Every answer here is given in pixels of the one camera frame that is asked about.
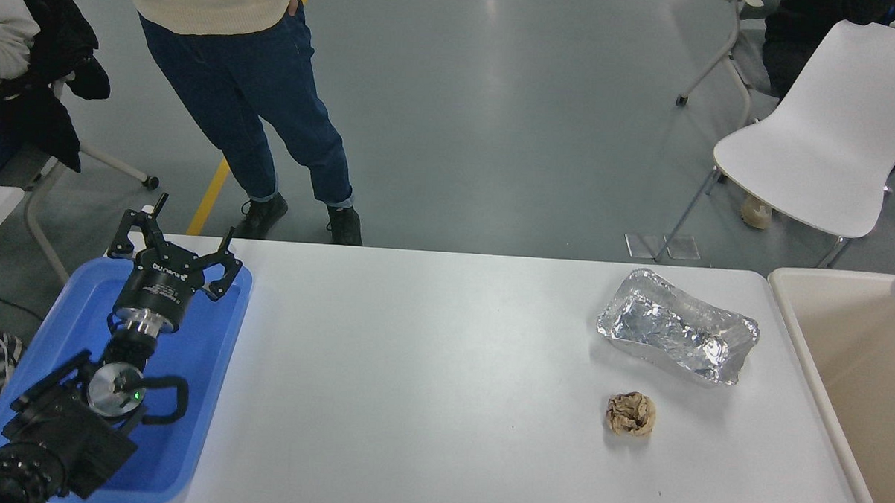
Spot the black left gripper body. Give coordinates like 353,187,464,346
112,244,204,327

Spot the blue plastic tray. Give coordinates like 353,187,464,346
0,254,254,503

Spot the grey chair with white legs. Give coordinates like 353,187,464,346
0,139,161,288

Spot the black jacket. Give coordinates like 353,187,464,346
0,0,115,175

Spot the standing person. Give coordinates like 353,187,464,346
109,0,371,247

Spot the seated person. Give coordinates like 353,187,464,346
0,0,42,188

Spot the clear floor plate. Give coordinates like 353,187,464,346
623,232,668,260
663,234,702,261

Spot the crumpled tan paper ball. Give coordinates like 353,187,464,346
604,390,658,438

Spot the crumpled foil tray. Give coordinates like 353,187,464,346
594,266,763,388

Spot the beige shoe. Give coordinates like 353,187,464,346
739,193,774,231

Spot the white-legged chair with castor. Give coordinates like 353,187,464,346
676,0,783,129

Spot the white shell chair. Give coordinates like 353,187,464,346
654,12,895,272

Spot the large pale bin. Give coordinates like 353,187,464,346
759,266,895,503

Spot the black cable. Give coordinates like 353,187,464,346
0,292,46,324

